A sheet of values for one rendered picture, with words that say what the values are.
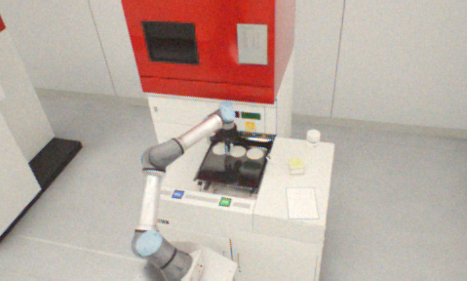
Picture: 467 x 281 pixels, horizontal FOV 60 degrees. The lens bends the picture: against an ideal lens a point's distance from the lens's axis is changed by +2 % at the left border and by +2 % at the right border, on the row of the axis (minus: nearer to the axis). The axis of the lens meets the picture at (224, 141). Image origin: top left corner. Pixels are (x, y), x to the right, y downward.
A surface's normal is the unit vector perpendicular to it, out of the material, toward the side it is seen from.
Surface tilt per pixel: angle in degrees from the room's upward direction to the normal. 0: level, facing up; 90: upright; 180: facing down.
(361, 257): 0
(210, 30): 90
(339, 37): 90
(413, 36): 90
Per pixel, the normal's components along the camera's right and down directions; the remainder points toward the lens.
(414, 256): -0.07, -0.78
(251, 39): -0.27, 0.62
